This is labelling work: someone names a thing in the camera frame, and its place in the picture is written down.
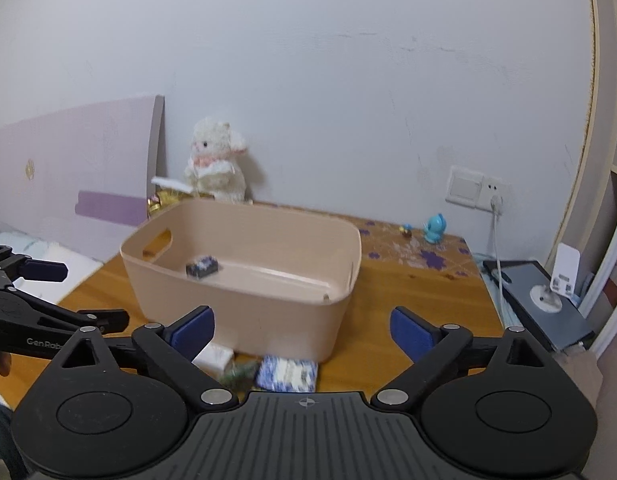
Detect white wall socket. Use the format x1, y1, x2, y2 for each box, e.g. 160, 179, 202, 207
481, 175, 511, 214

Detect pale bed sheet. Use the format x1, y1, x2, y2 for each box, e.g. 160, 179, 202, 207
0, 232, 105, 307

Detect green wrapped item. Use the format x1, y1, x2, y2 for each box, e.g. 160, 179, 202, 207
223, 362, 262, 392

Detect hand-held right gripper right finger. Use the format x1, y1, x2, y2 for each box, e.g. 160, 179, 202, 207
371, 306, 555, 408

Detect dark tablet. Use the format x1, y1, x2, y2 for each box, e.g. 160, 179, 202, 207
483, 258, 597, 352

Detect white plug and cable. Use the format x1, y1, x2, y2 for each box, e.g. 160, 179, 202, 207
489, 195, 507, 295

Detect blue toy figurine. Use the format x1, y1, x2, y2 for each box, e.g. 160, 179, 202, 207
421, 213, 447, 245

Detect wooden wardrobe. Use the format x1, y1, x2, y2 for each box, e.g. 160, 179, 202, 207
552, 0, 617, 361

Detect blue and white packet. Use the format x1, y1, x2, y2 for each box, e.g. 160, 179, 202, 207
255, 354, 320, 394

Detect person's leg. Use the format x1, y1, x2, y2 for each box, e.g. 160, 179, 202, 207
0, 404, 30, 480

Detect white plush toy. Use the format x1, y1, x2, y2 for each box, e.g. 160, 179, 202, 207
184, 116, 250, 205

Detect white phone stand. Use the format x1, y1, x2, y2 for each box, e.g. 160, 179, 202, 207
531, 242, 582, 314

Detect small dark blue packet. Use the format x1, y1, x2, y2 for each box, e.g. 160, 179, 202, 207
186, 255, 220, 279

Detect white wall switch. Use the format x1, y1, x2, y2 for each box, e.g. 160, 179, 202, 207
446, 164, 484, 209

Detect gold foil items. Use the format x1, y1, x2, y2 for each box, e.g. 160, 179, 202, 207
147, 190, 182, 216

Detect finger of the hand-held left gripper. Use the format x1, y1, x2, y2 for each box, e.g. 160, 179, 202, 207
56, 308, 130, 334
0, 245, 68, 284

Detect pink bed headboard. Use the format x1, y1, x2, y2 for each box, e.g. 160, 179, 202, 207
0, 94, 166, 264

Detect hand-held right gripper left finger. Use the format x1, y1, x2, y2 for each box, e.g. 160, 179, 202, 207
47, 305, 240, 409

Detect white paper sheet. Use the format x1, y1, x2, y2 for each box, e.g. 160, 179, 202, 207
150, 175, 196, 196

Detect beige plastic basket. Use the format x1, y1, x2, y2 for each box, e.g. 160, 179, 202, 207
120, 197, 363, 364

